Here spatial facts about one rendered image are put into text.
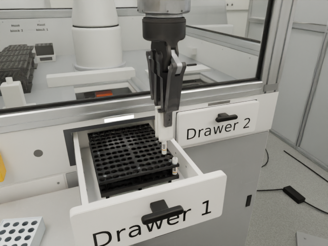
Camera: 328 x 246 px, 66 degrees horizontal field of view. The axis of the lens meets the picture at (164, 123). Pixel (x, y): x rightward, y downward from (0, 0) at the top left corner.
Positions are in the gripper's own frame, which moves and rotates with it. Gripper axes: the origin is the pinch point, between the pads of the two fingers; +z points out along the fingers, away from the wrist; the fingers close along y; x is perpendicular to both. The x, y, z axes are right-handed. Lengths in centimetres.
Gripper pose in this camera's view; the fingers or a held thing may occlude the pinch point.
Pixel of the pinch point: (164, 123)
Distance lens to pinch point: 52.1
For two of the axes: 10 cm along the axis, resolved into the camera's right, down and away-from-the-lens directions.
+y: 4.0, 4.0, -8.2
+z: 0.0, 9.0, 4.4
